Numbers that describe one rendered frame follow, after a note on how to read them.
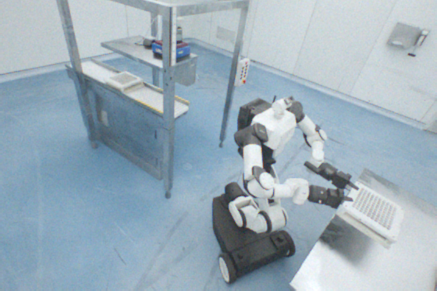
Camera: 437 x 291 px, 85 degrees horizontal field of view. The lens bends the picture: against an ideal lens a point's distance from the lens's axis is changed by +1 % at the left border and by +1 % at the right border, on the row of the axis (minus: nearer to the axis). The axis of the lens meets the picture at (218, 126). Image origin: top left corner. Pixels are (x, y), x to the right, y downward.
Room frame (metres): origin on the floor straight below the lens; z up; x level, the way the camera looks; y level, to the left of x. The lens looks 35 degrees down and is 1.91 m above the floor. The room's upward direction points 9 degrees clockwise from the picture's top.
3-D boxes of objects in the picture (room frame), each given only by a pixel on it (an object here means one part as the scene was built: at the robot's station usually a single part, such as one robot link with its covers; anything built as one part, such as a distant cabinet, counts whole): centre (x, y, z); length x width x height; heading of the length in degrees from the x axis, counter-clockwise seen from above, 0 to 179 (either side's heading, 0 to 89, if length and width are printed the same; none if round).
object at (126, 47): (1.74, 0.61, 1.28); 0.62 x 0.38 x 0.04; 63
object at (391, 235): (0.80, -0.82, 1.00); 0.25 x 0.24 x 0.02; 142
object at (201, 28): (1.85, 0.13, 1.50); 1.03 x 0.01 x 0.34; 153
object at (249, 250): (1.17, -0.33, 0.19); 0.64 x 0.52 x 0.33; 29
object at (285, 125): (1.22, -0.28, 1.08); 0.34 x 0.30 x 0.36; 142
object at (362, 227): (0.80, -0.82, 0.95); 0.24 x 0.24 x 0.02; 52
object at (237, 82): (2.32, -0.15, 1.00); 0.17 x 0.06 x 0.26; 153
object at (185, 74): (1.77, 0.37, 1.17); 0.22 x 0.11 x 0.20; 63
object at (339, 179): (0.99, -0.70, 1.00); 0.12 x 0.10 x 0.13; 44
